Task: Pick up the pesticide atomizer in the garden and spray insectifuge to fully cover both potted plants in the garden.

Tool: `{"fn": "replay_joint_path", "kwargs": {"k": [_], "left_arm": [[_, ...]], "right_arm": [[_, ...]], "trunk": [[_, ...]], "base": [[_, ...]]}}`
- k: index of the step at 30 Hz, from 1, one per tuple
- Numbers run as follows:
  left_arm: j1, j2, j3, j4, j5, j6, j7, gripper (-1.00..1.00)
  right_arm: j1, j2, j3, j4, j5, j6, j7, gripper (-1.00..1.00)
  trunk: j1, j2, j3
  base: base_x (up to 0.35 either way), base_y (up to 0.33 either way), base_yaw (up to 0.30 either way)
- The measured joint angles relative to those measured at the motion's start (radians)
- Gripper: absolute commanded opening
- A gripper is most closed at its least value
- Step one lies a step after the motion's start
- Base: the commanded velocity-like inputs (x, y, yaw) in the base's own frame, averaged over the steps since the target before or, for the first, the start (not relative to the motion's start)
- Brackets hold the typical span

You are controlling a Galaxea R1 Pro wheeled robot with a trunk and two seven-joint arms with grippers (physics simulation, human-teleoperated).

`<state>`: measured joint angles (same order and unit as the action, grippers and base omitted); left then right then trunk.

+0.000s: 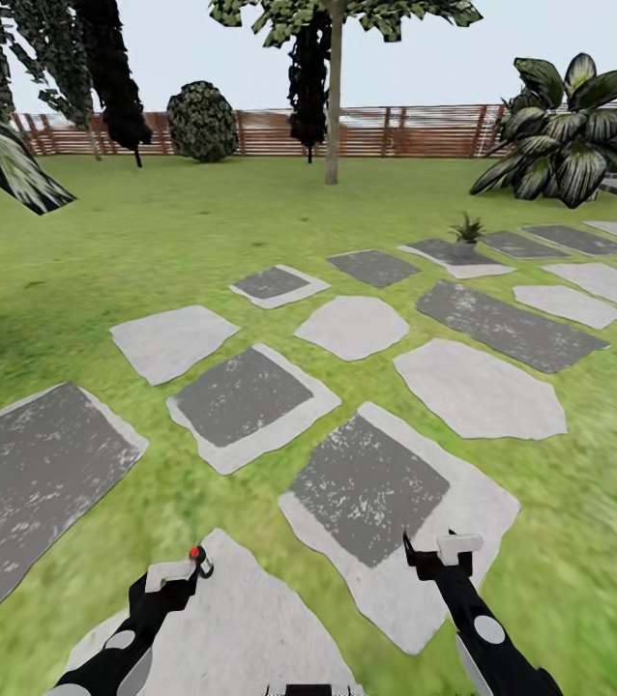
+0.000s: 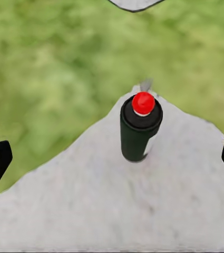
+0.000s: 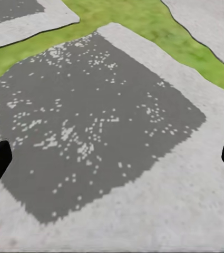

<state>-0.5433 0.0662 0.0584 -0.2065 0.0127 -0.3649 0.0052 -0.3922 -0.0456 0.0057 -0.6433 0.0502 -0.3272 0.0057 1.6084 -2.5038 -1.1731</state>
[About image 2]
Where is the insectifuge atomizer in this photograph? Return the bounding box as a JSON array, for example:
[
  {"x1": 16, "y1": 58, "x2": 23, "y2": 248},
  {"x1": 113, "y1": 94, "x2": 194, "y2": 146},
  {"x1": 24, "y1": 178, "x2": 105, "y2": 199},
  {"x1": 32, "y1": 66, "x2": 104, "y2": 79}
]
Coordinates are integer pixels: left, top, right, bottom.
[{"x1": 120, "y1": 80, "x2": 163, "y2": 163}]

